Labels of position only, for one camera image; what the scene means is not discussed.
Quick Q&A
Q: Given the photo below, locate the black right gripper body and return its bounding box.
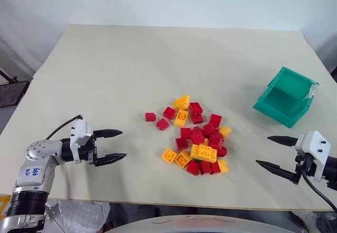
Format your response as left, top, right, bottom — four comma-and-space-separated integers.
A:
294, 153, 317, 184

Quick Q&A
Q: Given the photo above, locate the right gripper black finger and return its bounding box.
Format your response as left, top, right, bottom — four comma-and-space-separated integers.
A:
266, 135, 300, 148
255, 159, 300, 185

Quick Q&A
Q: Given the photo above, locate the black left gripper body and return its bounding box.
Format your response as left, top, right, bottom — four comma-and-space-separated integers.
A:
78, 131, 100, 167

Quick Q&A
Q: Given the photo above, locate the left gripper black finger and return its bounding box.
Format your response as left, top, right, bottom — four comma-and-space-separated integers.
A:
94, 129, 124, 139
94, 153, 128, 167

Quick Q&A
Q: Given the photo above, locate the green plastic bin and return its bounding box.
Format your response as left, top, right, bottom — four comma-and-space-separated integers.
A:
252, 66, 320, 129

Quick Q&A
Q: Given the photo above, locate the clear plastic bag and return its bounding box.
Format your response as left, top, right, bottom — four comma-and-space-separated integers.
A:
44, 199, 112, 233

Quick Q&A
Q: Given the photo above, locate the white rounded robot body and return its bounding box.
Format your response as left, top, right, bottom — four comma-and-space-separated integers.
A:
104, 214, 309, 233

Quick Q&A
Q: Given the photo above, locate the black framed object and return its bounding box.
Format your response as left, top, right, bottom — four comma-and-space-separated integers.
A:
0, 69, 30, 109

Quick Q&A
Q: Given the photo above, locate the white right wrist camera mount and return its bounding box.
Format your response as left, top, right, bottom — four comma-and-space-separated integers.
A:
294, 130, 331, 183

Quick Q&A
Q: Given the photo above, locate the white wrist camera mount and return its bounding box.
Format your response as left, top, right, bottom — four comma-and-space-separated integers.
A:
294, 130, 331, 183
69, 119, 93, 164

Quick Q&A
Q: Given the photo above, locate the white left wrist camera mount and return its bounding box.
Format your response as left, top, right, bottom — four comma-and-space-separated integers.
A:
69, 119, 93, 164

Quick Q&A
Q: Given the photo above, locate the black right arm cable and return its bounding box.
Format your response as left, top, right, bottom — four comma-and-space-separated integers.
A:
301, 169, 337, 213

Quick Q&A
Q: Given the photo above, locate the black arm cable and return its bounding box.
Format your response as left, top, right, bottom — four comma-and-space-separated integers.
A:
301, 169, 337, 213
45, 115, 84, 140

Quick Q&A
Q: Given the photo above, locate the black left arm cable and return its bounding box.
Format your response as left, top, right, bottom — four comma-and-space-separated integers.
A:
45, 115, 84, 140

